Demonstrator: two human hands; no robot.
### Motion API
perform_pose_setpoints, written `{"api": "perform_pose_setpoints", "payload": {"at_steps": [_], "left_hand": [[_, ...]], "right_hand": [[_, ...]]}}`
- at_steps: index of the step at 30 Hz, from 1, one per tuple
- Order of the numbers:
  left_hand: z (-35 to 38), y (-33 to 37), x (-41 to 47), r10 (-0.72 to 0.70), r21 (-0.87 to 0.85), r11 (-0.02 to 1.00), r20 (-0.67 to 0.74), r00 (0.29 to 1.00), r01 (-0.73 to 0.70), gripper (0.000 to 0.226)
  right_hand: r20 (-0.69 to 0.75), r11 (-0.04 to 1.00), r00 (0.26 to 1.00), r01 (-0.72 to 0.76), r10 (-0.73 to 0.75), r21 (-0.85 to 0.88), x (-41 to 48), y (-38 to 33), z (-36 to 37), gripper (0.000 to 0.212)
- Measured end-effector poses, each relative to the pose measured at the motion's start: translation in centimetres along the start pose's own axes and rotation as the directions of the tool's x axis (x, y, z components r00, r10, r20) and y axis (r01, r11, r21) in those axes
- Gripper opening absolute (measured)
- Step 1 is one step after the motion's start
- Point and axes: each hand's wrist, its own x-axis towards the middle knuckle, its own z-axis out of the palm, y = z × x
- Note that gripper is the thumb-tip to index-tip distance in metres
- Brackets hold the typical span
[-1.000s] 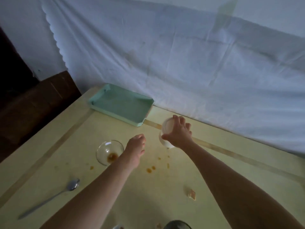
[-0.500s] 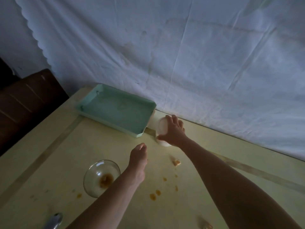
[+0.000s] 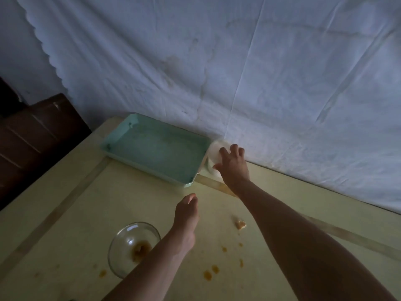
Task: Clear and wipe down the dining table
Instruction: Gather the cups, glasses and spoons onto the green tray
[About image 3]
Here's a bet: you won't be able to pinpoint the person's right hand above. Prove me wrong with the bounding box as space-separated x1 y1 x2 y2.
212 143 251 195

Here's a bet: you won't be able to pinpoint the person's left hand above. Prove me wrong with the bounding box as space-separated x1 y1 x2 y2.
170 193 201 253

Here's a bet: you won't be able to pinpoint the white lidded jar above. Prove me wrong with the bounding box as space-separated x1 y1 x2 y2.
205 139 232 179

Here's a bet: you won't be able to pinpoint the clear glass cup brown residue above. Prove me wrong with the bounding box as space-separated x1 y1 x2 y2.
107 222 161 279

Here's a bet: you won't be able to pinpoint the person's right forearm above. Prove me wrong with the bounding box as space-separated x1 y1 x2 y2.
233 181 397 301

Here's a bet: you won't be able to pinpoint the person's left forearm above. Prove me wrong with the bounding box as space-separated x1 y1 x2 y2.
102 235 196 301

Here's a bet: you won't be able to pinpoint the yellow dining table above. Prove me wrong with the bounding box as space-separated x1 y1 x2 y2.
0 117 401 301

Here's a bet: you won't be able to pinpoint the mint green tray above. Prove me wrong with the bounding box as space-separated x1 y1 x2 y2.
100 113 212 188

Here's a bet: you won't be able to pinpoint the brown wooden chair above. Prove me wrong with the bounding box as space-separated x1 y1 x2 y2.
0 77 92 210

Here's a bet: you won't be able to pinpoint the white wall cloth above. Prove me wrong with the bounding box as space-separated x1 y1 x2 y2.
15 0 401 214

